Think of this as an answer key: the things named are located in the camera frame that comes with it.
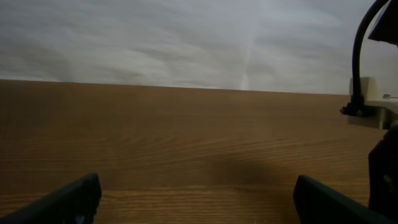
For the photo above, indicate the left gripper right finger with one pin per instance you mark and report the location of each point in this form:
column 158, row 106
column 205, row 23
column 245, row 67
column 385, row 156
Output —
column 323, row 205

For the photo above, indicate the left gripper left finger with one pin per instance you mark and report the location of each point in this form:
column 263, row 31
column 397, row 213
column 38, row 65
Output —
column 62, row 205

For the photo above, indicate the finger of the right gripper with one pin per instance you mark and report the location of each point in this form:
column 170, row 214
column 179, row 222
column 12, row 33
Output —
column 384, row 174

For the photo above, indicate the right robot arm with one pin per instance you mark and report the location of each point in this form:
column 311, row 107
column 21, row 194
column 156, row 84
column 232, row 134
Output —
column 387, row 25

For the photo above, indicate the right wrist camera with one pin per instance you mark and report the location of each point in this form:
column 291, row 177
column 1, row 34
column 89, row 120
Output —
column 377, row 105

